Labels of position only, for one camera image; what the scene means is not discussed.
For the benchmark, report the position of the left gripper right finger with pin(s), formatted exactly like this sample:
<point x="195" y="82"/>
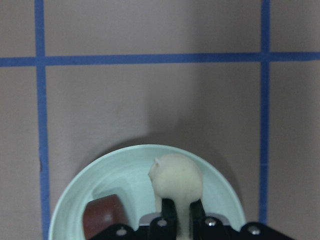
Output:
<point x="209" y="227"/>

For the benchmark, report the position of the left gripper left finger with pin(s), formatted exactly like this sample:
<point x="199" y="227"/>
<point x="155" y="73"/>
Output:
<point x="153" y="226"/>

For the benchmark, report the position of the white steamed bun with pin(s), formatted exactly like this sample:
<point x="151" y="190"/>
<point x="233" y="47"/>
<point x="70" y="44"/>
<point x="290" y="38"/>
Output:
<point x="178" y="178"/>

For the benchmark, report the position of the brown chocolate bun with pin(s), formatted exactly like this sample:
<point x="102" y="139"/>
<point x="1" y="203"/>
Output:
<point x="101" y="213"/>

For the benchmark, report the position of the light green plate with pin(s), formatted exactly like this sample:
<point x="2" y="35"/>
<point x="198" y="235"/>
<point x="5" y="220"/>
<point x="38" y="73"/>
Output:
<point x="124" y="172"/>

